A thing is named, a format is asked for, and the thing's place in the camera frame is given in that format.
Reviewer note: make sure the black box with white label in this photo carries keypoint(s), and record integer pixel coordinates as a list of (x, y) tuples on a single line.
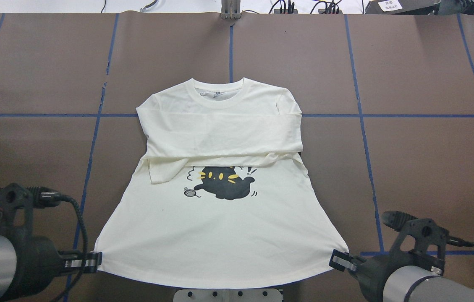
[(402, 7)]

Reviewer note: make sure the cream long-sleeve cat shirt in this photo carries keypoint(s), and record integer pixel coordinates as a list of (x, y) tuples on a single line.
[(221, 198)]

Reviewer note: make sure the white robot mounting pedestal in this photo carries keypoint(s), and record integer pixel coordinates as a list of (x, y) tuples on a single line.
[(226, 295)]

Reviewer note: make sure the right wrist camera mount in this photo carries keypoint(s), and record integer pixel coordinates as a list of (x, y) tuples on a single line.
[(420, 242)]

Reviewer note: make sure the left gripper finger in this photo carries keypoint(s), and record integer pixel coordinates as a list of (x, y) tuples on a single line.
[(91, 259), (74, 266)]

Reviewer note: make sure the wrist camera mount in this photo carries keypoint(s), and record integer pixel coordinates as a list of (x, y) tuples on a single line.
[(420, 242), (17, 205)]

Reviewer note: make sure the grey orange usb hub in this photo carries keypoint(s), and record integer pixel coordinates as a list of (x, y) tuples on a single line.
[(283, 7), (331, 7)]

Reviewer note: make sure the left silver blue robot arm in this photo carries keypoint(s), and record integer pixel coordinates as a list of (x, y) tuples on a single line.
[(8, 266)]

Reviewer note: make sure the near grey orange USB hub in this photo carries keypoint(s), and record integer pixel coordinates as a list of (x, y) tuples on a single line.
[(283, 7)]

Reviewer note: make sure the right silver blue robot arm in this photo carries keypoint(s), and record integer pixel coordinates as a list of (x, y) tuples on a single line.
[(398, 277)]

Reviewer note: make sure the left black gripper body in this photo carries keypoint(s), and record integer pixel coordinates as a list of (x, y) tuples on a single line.
[(36, 260)]

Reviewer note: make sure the aluminium frame post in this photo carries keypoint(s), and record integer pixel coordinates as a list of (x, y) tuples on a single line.
[(231, 9)]

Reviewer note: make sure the far grey orange USB hub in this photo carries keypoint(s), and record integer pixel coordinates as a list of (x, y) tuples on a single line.
[(331, 7)]

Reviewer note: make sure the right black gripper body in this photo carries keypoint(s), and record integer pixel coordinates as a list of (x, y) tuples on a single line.
[(374, 272)]

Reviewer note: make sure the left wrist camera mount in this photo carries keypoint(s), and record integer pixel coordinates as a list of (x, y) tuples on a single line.
[(17, 205)]

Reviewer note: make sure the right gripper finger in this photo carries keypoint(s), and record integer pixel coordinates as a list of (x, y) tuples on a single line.
[(349, 268), (339, 258)]

